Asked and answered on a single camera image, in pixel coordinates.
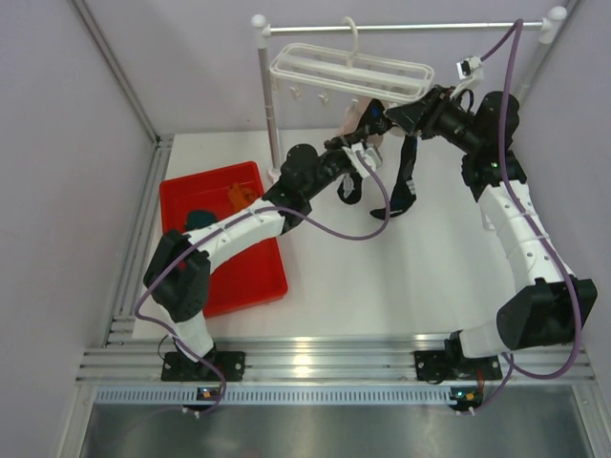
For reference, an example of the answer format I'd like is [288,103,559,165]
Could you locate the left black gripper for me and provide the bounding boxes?
[303,125,368,200]

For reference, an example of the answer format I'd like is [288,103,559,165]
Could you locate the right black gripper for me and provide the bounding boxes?
[387,86,483,155]

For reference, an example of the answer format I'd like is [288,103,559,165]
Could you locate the pink sock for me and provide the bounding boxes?
[337,97,404,146]

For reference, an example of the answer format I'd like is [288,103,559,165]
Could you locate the white plastic clip hanger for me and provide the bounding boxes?
[269,16,434,105]

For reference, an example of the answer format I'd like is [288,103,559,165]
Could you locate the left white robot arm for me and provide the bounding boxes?
[143,135,382,379]

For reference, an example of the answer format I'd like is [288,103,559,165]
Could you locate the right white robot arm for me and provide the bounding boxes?
[386,86,598,379]

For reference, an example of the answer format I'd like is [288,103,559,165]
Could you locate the orange sock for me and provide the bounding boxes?
[227,183,259,212]

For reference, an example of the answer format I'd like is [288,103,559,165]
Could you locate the red plastic tray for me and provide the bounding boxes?
[159,161,287,318]

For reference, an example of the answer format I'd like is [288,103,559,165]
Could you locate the dark green reindeer sock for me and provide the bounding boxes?
[184,210,217,232]

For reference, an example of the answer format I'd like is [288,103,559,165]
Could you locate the metal drying rack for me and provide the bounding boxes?
[250,5,568,182]

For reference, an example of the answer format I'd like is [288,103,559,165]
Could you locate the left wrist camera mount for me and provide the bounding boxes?
[363,143,383,178]

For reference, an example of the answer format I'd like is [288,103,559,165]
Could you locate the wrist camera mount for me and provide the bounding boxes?
[456,55,484,89]
[363,143,383,178]

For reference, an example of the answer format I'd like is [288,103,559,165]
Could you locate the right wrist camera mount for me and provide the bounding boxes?
[456,55,484,89]

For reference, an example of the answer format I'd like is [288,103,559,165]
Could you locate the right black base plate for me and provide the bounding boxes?
[413,350,503,385]

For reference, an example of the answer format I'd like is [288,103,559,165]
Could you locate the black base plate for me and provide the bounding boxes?
[160,351,245,383]
[413,350,503,385]

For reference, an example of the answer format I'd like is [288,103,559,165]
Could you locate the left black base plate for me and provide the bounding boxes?
[160,351,245,383]

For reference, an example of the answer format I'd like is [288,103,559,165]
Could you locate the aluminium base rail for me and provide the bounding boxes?
[75,333,596,383]

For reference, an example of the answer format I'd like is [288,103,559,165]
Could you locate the perforated cable duct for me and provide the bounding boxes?
[95,385,481,406]

